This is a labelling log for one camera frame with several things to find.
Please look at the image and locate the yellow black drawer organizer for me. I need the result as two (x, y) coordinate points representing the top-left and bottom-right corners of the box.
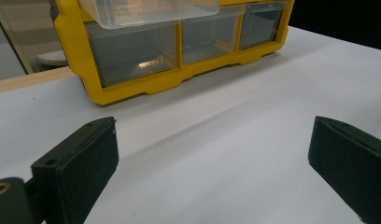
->
(49, 0), (296, 106)

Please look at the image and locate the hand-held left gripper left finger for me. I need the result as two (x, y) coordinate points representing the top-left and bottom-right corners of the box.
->
(31, 116), (120, 224)

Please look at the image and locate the white round perforated object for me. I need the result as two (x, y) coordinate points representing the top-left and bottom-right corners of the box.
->
(35, 49), (69, 67)

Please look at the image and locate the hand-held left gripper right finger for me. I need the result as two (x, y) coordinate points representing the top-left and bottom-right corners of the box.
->
(307, 115), (381, 224)

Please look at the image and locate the set of clear organizer bins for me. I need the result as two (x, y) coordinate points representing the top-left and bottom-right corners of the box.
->
(85, 1), (287, 89)

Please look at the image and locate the white table cover sheet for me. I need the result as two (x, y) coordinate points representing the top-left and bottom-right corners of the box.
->
(0, 25), (381, 224)

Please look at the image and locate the clear plastic pull-out drawer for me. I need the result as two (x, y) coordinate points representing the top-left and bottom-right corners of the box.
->
(78, 0), (220, 30)

